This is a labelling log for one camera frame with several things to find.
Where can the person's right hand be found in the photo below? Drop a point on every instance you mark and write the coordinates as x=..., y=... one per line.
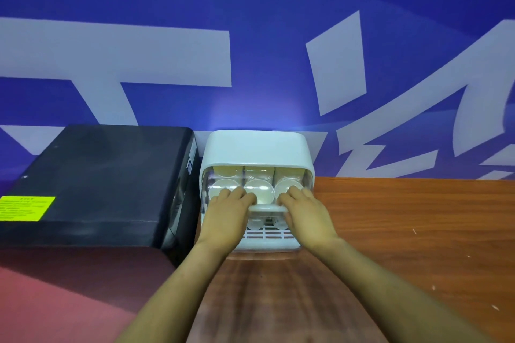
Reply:
x=308, y=220

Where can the person's left hand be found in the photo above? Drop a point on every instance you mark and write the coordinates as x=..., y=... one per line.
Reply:
x=223, y=220

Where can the person's left fingers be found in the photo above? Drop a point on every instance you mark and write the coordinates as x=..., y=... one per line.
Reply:
x=237, y=196

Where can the person's right fingers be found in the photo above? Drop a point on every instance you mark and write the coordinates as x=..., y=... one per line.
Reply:
x=295, y=196

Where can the person's right forearm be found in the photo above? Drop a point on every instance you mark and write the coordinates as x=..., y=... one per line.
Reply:
x=386, y=294

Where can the person's left forearm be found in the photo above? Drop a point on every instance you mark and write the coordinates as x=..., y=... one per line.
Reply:
x=181, y=294

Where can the white slotted drain tray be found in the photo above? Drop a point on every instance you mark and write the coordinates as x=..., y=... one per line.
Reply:
x=267, y=234

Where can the white cup cabinet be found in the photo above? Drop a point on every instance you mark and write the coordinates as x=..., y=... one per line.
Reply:
x=257, y=149

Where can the black box appliance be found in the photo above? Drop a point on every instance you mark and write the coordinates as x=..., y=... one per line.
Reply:
x=100, y=182

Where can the yellow label sticker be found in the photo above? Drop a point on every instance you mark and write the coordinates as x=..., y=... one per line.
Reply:
x=25, y=208

